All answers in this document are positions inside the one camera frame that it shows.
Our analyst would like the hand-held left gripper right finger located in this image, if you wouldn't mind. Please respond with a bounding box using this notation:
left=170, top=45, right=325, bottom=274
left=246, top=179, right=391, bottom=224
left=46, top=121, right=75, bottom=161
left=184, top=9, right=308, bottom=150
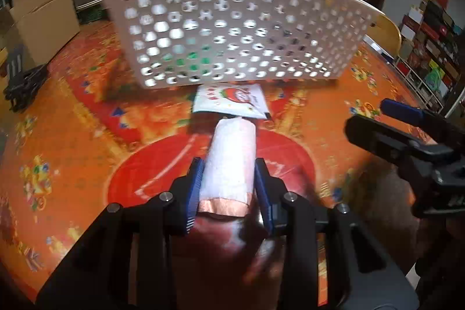
left=254, top=158, right=421, bottom=310

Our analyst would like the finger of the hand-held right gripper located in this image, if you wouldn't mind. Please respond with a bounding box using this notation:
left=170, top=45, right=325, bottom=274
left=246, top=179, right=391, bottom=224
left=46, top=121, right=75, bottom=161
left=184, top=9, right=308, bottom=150
left=380, top=98, right=465, bottom=141
left=344, top=115, right=442, bottom=167

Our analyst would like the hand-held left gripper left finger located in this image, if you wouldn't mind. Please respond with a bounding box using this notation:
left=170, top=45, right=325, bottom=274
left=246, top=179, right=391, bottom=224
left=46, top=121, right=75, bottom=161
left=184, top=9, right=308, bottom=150
left=36, top=157, right=205, bottom=310

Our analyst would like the white pink towel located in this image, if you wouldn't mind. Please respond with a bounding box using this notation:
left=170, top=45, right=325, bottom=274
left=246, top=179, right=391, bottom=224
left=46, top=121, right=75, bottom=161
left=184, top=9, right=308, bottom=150
left=197, top=116, right=257, bottom=218

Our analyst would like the green foil packet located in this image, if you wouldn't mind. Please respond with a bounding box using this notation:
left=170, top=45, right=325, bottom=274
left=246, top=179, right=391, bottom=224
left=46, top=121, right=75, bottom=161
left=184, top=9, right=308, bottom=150
left=160, top=51, right=213, bottom=74

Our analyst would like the white perforated plastic basket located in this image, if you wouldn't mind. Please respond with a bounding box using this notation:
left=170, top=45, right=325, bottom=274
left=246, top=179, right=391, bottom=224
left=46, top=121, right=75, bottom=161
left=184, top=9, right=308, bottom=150
left=89, top=0, right=386, bottom=90

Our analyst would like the white shelf of boxes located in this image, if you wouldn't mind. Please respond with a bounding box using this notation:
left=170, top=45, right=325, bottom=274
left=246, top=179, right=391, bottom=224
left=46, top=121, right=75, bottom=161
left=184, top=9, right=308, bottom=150
left=396, top=0, right=465, bottom=115

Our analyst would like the white sachet with red print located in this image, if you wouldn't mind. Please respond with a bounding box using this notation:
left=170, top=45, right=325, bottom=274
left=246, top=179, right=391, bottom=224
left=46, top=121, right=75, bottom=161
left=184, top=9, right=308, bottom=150
left=191, top=84, right=270, bottom=120

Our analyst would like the black folding phone stand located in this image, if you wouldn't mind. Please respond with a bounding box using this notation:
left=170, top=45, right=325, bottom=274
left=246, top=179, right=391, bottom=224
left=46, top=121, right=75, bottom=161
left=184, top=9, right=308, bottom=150
left=3, top=45, right=49, bottom=113

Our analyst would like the open cardboard box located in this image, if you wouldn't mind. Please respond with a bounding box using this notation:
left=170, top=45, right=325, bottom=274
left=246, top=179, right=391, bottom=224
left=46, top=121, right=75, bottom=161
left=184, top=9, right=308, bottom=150
left=9, top=0, right=81, bottom=68

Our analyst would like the wooden chair with cutout handle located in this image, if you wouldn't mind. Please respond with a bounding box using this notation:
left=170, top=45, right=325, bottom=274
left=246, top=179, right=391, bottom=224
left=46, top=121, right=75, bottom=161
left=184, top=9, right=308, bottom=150
left=363, top=14, right=402, bottom=59

